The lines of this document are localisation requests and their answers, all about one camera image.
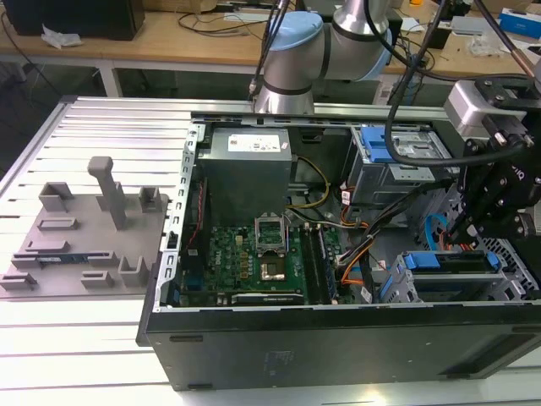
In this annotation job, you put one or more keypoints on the flat grey box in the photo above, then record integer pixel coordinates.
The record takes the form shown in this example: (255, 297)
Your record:
(469, 25)

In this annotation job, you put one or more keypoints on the clear plastic packaging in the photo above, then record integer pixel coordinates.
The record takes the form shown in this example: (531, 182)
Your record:
(486, 45)

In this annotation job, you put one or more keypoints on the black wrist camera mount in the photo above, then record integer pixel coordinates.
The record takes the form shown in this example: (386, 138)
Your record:
(507, 91)

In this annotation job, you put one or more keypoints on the grey power supply unit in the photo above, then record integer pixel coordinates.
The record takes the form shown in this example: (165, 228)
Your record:
(245, 177)

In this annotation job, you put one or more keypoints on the small black box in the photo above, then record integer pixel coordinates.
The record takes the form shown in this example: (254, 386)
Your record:
(439, 37)

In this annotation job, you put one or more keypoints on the wooden desk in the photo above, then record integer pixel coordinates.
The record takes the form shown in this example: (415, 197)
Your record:
(169, 44)

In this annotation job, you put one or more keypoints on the black RAM slot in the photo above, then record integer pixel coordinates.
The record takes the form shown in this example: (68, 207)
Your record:
(309, 262)

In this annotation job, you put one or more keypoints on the black graphics card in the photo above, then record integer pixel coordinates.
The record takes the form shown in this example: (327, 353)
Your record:
(266, 298)

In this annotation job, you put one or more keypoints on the blue cardboard box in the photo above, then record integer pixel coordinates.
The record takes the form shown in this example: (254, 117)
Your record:
(517, 20)

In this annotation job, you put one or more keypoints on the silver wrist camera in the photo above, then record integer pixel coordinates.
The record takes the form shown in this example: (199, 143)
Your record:
(465, 103)

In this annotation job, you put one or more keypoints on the grey parts rack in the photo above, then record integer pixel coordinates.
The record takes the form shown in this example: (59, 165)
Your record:
(84, 237)

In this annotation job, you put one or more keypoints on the blue plastic drive latch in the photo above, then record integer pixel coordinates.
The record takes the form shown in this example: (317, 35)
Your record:
(380, 146)

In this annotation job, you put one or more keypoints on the green RAM stick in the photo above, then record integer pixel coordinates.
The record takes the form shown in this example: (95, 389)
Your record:
(327, 262)

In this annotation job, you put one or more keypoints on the RAM stick with blue label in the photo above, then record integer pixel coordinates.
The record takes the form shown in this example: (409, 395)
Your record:
(63, 258)

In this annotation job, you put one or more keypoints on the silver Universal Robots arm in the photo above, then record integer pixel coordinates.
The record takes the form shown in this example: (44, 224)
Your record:
(291, 59)

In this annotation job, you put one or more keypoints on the metal optical drive cage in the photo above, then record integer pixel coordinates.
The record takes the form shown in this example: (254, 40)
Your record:
(380, 182)

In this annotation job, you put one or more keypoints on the metal disk bay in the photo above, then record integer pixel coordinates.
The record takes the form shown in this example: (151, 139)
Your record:
(511, 258)

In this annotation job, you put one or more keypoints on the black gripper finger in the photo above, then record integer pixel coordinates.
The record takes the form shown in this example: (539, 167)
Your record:
(501, 224)
(471, 182)

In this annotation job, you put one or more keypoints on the black PC case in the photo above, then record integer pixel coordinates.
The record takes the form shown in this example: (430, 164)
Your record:
(296, 355)

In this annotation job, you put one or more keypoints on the green motherboard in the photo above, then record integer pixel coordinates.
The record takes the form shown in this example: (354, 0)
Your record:
(232, 258)

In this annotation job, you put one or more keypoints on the hard disk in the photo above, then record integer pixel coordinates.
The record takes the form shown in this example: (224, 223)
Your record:
(452, 270)

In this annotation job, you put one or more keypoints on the black computer tower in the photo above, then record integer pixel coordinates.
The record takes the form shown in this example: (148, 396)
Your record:
(76, 17)

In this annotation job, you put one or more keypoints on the thin metal locking lever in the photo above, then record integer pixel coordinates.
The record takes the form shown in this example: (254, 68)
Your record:
(288, 237)

